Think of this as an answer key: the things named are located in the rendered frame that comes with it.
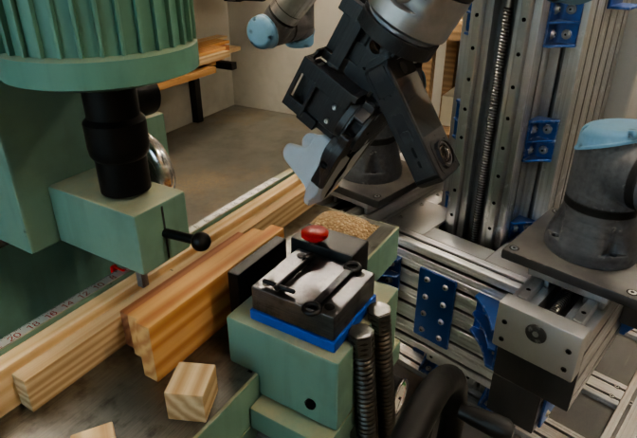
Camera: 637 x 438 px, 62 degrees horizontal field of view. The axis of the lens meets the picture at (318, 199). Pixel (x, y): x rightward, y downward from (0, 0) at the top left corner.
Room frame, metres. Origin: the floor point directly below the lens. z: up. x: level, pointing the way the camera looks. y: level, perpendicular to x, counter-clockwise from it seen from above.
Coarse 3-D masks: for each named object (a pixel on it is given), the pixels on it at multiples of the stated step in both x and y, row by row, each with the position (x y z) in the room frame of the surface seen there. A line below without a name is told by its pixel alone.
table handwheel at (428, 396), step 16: (448, 368) 0.39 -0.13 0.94; (432, 384) 0.35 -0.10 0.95; (448, 384) 0.36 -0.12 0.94; (464, 384) 0.41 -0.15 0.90; (416, 400) 0.33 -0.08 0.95; (432, 400) 0.33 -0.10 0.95; (448, 400) 0.42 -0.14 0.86; (464, 400) 0.42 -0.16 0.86; (400, 416) 0.32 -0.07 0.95; (416, 416) 0.31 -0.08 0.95; (432, 416) 0.32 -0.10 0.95; (448, 416) 0.43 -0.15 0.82; (400, 432) 0.30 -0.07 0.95; (416, 432) 0.30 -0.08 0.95; (432, 432) 0.34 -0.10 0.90; (448, 432) 0.43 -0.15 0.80
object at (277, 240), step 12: (276, 240) 0.53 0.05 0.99; (264, 252) 0.50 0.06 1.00; (276, 252) 0.52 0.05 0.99; (240, 264) 0.48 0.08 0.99; (252, 264) 0.48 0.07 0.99; (264, 264) 0.50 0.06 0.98; (276, 264) 0.52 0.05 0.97; (228, 276) 0.47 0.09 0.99; (240, 276) 0.46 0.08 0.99; (252, 276) 0.48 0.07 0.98; (240, 288) 0.46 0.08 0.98; (240, 300) 0.46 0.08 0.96
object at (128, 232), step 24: (72, 192) 0.50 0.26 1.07; (96, 192) 0.50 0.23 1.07; (144, 192) 0.50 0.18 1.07; (168, 192) 0.50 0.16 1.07; (72, 216) 0.50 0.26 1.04; (96, 216) 0.48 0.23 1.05; (120, 216) 0.46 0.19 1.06; (144, 216) 0.46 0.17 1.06; (168, 216) 0.49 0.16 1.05; (72, 240) 0.51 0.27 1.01; (96, 240) 0.49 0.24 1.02; (120, 240) 0.46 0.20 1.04; (144, 240) 0.46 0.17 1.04; (168, 240) 0.48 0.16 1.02; (120, 264) 0.47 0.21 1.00; (144, 264) 0.45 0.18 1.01
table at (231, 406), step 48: (288, 240) 0.69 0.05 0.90; (384, 240) 0.69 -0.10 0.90; (96, 384) 0.40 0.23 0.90; (144, 384) 0.40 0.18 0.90; (240, 384) 0.40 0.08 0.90; (0, 432) 0.34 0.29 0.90; (48, 432) 0.34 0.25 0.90; (144, 432) 0.34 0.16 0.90; (192, 432) 0.34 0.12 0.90; (240, 432) 0.39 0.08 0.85; (288, 432) 0.37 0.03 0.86; (336, 432) 0.37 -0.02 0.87
